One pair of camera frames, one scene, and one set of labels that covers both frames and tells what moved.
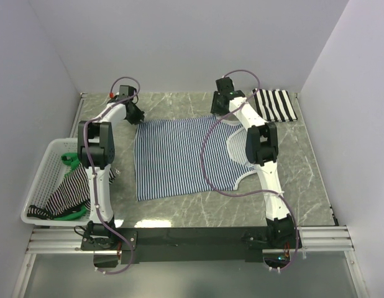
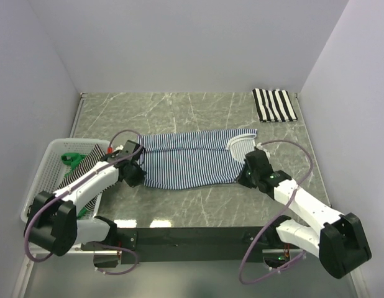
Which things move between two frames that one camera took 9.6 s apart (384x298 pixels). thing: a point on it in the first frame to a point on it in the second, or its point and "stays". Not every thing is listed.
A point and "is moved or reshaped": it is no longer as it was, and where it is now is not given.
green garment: [73, 158] stays
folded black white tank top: [276, 105] stays
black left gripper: [140, 116] to [138, 179]
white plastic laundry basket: [52, 171] stays
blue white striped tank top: [168, 156] is moved or reshaped
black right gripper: [214, 108] to [242, 180]
